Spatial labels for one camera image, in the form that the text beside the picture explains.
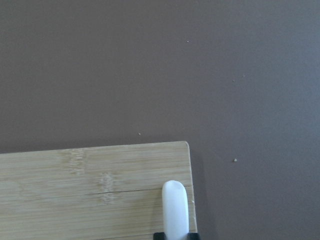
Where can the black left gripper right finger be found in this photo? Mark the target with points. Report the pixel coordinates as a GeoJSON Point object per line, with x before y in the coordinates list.
{"type": "Point", "coordinates": [193, 236]}

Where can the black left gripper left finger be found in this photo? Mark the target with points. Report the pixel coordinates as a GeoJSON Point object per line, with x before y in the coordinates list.
{"type": "Point", "coordinates": [159, 236]}

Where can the white ceramic spoon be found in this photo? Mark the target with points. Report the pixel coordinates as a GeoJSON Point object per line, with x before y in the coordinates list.
{"type": "Point", "coordinates": [175, 210]}

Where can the bamboo cutting board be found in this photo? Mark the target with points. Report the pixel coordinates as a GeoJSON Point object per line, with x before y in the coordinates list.
{"type": "Point", "coordinates": [91, 193]}

